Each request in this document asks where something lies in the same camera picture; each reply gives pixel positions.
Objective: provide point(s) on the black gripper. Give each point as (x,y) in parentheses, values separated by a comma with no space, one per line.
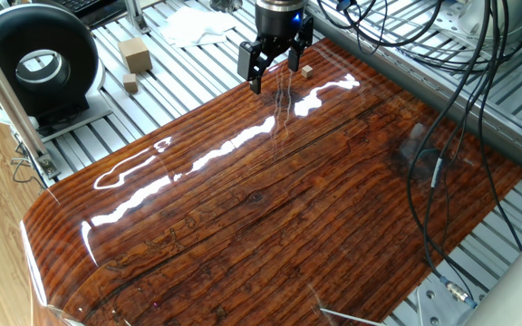
(279,27)

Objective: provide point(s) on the small wooden block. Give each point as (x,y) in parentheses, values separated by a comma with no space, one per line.
(306,71)

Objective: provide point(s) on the round metal fitting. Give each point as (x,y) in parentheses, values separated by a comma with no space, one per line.
(225,4)

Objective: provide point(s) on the white crumpled cloth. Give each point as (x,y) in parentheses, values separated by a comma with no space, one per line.
(195,27)

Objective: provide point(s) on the large tan cube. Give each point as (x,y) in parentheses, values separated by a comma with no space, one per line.
(135,54)

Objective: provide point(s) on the short aluminium upright profile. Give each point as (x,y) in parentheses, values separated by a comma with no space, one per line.
(135,16)

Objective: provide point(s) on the medium tan cube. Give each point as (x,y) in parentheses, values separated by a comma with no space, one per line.
(130,83)

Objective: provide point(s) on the glossy wood-print table mat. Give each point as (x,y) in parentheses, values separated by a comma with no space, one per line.
(265,217)

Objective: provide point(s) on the black keyboard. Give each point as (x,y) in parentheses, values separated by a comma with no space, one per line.
(80,3)

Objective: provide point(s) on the silver robot mounting plate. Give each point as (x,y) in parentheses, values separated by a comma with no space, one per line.
(428,308)

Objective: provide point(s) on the aluminium frame post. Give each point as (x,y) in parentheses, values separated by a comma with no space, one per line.
(7,93)

